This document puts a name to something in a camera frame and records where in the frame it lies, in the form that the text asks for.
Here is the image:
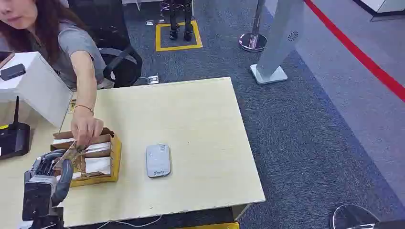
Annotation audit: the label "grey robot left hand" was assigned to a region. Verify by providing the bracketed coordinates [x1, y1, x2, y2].
[24, 149, 75, 207]

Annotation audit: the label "tan card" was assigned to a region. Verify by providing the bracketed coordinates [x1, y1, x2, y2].
[53, 140, 88, 171]

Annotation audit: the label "white card stack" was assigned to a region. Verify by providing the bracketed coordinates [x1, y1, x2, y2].
[84, 156, 112, 175]
[85, 142, 112, 155]
[52, 137, 76, 145]

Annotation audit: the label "wooden card box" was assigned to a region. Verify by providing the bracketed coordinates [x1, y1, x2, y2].
[50, 127, 122, 188]

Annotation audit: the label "person's hand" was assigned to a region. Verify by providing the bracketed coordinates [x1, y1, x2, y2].
[70, 109, 105, 147]

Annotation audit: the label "black router with antenna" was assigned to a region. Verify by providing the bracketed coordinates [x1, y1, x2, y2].
[0, 96, 32, 161]

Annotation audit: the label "grey card reader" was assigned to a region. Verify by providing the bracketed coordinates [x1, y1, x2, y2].
[146, 144, 172, 178]

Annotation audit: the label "white cabinet box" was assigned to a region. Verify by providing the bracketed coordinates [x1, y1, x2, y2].
[0, 52, 74, 128]

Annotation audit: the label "small black device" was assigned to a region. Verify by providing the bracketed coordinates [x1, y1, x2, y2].
[0, 63, 27, 82]

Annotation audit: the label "black office chair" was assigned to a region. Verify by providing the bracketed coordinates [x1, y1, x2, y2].
[67, 0, 143, 89]

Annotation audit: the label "person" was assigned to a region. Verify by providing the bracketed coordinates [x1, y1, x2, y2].
[0, 0, 108, 146]

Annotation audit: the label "yellow floor tape strip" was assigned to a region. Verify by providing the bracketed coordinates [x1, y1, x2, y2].
[176, 222, 240, 229]

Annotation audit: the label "black robot legs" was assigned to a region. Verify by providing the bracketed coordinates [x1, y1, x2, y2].
[168, 0, 194, 42]

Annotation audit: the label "white pillar stand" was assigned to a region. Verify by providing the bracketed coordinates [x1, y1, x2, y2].
[250, 0, 306, 85]

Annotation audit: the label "chrome round base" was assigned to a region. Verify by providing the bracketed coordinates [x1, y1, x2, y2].
[329, 204, 381, 229]

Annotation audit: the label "thin wrist bracelet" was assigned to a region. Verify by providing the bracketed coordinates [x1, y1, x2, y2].
[74, 104, 95, 116]

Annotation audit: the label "white cable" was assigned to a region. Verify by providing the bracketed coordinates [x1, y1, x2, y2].
[95, 215, 163, 229]

